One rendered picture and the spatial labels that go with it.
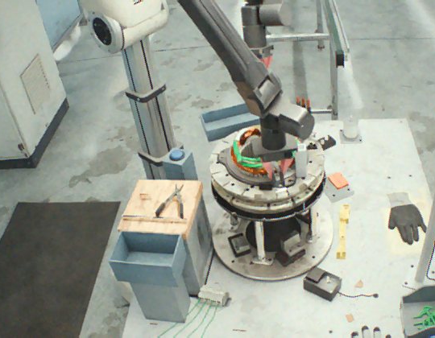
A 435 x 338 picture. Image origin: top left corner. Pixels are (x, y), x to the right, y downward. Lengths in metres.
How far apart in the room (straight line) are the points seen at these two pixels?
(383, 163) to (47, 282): 1.84
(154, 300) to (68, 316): 1.25
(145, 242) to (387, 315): 0.70
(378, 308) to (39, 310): 1.79
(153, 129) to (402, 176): 0.89
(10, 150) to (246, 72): 2.77
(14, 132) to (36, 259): 0.98
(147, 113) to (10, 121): 1.91
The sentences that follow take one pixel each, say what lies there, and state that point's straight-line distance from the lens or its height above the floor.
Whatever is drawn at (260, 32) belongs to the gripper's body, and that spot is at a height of 1.46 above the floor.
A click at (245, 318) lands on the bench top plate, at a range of 1.43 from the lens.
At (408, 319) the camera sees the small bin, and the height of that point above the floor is 0.78.
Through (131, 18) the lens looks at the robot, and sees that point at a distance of 1.47.
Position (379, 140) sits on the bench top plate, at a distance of 1.99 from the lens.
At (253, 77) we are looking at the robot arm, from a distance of 1.02.
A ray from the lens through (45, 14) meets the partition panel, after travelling 5.07.
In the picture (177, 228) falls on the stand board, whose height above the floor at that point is 1.06.
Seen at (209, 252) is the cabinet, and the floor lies 0.81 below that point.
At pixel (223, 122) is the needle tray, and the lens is 1.68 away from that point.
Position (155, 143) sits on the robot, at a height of 0.98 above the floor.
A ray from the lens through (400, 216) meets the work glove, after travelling 1.66.
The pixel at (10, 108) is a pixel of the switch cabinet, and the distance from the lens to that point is 3.40.
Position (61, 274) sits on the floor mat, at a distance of 2.78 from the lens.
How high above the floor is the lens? 1.97
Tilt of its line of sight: 39 degrees down
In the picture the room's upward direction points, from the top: 11 degrees counter-clockwise
